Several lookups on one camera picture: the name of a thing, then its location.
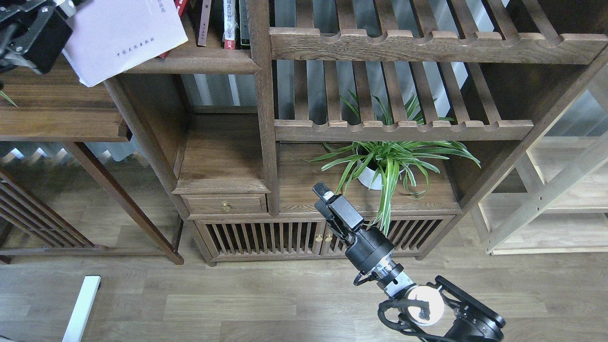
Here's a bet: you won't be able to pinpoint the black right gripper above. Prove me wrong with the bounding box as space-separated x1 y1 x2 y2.
313 181 394 274

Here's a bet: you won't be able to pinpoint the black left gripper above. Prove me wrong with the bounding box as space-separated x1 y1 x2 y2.
0 0 85 74

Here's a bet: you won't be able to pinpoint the white lavender paperback book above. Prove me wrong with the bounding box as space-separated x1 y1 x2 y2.
63 0 188 87

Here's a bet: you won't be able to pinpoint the red paperback book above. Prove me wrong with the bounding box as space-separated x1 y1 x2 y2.
158 0 188 59

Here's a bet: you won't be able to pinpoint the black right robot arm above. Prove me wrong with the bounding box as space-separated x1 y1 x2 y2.
313 182 505 342

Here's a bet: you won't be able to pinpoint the white plant pot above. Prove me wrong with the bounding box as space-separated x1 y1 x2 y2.
357 160 383 190

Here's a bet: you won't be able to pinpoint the green spider plant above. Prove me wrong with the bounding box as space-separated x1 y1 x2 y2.
306 89 482 246

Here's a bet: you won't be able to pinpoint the brass drawer knob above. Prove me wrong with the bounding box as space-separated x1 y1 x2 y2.
221 201 232 212

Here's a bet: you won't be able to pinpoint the green leaves at left edge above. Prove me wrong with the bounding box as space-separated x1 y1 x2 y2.
0 90 18 107

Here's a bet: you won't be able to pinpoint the dark wooden bookshelf cabinet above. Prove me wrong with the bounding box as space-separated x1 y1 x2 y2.
104 0 607 266

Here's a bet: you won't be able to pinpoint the white red upright book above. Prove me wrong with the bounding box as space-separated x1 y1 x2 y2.
222 0 238 50

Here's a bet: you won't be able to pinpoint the dark upright book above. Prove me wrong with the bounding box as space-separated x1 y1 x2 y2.
238 0 251 50

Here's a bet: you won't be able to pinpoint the dark slatted wooden rack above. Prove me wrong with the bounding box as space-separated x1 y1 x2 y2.
0 170 183 264

